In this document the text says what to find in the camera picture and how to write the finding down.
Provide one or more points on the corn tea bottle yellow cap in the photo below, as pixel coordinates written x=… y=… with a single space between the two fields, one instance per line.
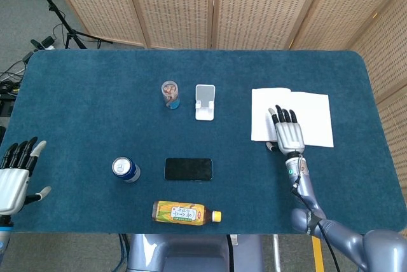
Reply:
x=178 y=213

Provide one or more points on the blue table mat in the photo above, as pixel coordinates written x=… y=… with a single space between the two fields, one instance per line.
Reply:
x=95 y=110

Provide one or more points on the clear jar with wooden sticks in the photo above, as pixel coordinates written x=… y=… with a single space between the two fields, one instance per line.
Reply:
x=170 y=94

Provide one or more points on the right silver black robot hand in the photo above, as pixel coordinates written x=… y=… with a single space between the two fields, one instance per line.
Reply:
x=289 y=135

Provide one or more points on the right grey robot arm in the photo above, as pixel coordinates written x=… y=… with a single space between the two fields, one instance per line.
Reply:
x=305 y=186

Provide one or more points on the black power strip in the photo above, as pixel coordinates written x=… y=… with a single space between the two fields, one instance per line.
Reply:
x=44 y=43

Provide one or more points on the grey robot torso base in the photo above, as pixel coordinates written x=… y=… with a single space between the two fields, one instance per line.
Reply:
x=190 y=253

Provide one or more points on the black tripod stand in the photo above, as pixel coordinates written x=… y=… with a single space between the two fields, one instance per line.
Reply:
x=62 y=21

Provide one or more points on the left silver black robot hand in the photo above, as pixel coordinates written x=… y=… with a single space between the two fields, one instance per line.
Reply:
x=14 y=183

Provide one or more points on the white and yellow book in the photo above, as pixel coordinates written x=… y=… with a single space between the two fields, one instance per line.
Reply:
x=316 y=116

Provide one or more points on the black smartphone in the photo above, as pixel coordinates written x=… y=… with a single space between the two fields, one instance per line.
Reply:
x=188 y=169

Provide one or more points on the blue and white drink can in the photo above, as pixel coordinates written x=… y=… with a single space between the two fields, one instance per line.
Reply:
x=125 y=170

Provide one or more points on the white folding phone stand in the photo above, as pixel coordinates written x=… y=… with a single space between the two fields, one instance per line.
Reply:
x=205 y=94

